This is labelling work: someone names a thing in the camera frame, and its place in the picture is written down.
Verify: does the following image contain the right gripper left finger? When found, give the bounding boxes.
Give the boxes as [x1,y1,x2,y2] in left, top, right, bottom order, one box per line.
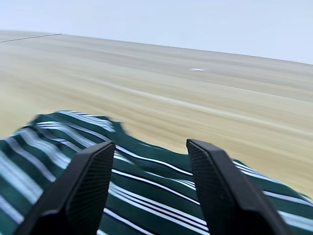
[14,140,116,235]

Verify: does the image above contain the green striped T-shirt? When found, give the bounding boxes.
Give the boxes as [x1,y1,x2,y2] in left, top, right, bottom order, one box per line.
[0,110,313,235]

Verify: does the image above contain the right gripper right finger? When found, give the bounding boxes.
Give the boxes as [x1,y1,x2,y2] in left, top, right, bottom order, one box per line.
[186,139,292,235]

